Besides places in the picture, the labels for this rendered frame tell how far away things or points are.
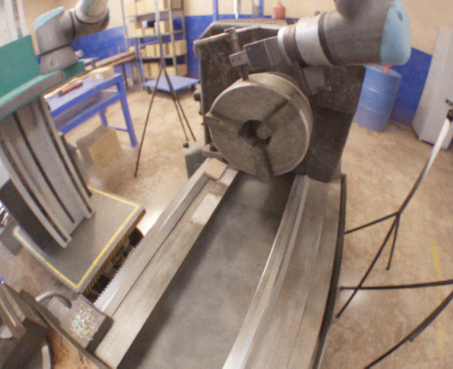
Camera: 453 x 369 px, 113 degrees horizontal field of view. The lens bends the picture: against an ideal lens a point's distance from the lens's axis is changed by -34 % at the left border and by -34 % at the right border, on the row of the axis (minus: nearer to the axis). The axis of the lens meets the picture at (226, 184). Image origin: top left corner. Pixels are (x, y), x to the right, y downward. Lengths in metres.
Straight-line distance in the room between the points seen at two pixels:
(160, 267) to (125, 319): 0.16
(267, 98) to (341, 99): 0.23
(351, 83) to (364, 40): 0.31
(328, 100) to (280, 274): 0.46
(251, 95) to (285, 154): 0.16
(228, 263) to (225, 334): 0.22
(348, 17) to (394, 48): 0.07
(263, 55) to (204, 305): 0.62
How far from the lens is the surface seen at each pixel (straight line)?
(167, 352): 0.67
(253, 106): 0.52
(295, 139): 0.53
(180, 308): 0.68
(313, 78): 0.42
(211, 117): 0.55
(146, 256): 0.63
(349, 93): 0.64
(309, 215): 0.72
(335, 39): 0.34
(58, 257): 1.54
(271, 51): 0.40
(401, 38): 0.32
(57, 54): 1.10
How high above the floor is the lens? 1.36
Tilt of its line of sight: 43 degrees down
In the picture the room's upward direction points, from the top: 1 degrees counter-clockwise
